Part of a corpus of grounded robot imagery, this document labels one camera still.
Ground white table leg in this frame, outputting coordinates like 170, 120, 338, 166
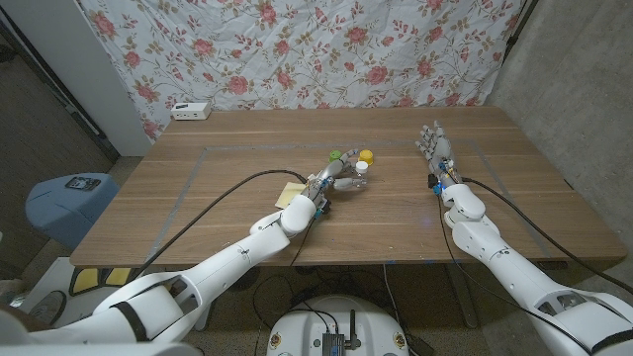
195, 304, 218, 331

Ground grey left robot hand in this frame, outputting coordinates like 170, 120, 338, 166
302, 147, 370, 202

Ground white robot torso base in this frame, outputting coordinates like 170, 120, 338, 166
266, 295, 410, 356

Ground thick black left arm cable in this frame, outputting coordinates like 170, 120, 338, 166
133, 169, 309, 278

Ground yellow and black mat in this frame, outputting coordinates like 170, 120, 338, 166
68, 266, 133, 297

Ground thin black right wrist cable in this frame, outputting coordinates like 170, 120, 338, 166
436, 194, 592, 355

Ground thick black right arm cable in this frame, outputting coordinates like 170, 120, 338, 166
462, 176, 633, 296

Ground floral backdrop cloth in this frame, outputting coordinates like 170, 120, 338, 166
78, 0, 525, 142

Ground clear medicine bottle white cap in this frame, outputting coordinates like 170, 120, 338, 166
353, 161, 370, 190

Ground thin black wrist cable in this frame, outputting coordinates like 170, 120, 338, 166
436, 194, 592, 355
289, 215, 317, 268

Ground black phone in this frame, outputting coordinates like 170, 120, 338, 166
64, 176, 102, 192

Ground white power strip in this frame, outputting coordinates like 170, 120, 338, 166
170, 102, 213, 122

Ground grey table leg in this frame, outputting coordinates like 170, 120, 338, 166
444, 263, 480, 329

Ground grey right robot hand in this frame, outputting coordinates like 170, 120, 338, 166
414, 120, 464, 190

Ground thin black left wrist cable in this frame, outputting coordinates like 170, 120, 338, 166
289, 215, 317, 268

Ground yellow sticky note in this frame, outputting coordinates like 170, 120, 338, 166
274, 181, 307, 210

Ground blue stool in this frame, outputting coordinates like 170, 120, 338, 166
25, 172, 121, 251

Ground black backdrop pole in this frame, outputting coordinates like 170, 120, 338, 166
503, 0, 540, 48

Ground black power brick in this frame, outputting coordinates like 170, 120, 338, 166
405, 333, 436, 356

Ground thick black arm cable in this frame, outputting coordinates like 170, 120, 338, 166
462, 176, 633, 296
133, 169, 309, 278

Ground grey shoe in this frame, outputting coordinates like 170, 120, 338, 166
28, 290, 67, 326

